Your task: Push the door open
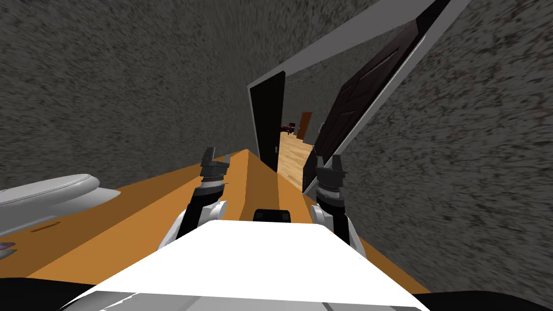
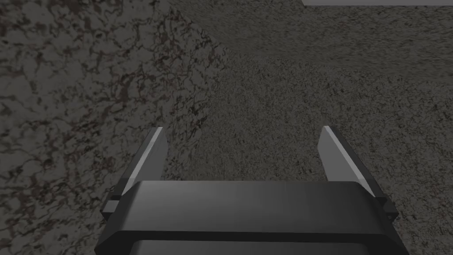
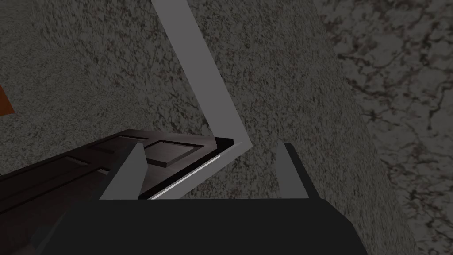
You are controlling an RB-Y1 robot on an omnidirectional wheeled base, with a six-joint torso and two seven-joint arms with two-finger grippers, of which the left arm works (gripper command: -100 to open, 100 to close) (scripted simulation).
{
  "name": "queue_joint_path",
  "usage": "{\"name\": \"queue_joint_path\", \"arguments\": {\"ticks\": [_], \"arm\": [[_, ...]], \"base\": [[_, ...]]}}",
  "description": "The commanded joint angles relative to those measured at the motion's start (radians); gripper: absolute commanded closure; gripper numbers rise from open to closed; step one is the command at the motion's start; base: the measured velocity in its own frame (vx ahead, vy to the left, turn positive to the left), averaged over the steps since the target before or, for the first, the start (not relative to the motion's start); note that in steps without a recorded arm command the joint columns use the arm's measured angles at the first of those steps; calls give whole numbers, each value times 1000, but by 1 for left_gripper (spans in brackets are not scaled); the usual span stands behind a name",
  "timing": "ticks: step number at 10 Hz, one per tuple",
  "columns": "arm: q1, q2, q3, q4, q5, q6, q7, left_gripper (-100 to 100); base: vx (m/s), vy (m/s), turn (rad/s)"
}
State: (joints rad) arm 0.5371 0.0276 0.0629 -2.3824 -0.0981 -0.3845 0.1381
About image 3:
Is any dark brown panelled door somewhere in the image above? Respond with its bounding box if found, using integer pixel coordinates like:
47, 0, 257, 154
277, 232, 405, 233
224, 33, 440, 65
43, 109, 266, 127
0, 129, 235, 255

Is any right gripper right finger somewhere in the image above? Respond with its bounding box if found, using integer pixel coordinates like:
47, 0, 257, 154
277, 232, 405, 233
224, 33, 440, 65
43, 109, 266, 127
274, 140, 321, 199

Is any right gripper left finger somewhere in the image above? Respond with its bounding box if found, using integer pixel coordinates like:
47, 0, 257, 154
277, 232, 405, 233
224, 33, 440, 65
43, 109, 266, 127
92, 143, 149, 201

